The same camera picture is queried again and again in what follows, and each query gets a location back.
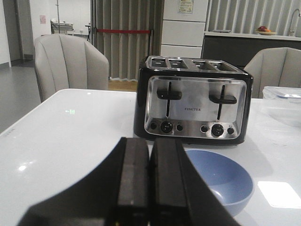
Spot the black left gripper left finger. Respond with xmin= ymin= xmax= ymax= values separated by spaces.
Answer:
xmin=18 ymin=137 xmax=149 ymax=226

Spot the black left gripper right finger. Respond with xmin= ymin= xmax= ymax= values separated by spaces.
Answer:
xmin=149 ymin=138 xmax=238 ymax=226

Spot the blue bowl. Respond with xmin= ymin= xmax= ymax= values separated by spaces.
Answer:
xmin=186 ymin=149 xmax=254 ymax=217

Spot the black chrome four-slot toaster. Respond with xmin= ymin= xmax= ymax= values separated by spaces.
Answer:
xmin=134 ymin=56 xmax=253 ymax=145

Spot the clear plastic container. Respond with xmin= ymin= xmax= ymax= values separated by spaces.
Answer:
xmin=262 ymin=86 xmax=301 ymax=127

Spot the beige chair left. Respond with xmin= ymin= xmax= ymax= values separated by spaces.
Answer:
xmin=34 ymin=33 xmax=109 ymax=101

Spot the beige chair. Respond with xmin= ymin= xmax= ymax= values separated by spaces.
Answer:
xmin=34 ymin=33 xmax=109 ymax=101
xmin=244 ymin=47 xmax=301 ymax=98

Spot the dark kitchen counter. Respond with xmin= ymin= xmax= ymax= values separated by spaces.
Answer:
xmin=201 ymin=32 xmax=301 ymax=68

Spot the beige chair right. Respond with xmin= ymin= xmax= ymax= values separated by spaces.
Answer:
xmin=244 ymin=47 xmax=301 ymax=98

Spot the red barrier belt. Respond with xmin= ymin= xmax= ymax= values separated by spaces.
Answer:
xmin=96 ymin=29 xmax=151 ymax=34

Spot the white cabinet with poster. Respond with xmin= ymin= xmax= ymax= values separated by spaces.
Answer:
xmin=160 ymin=0 xmax=208 ymax=58

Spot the fruit bowl on counter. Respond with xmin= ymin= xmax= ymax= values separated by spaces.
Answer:
xmin=255 ymin=26 xmax=277 ymax=35

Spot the chrome kitchen faucet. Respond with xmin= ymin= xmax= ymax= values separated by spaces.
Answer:
xmin=287 ymin=8 xmax=301 ymax=37

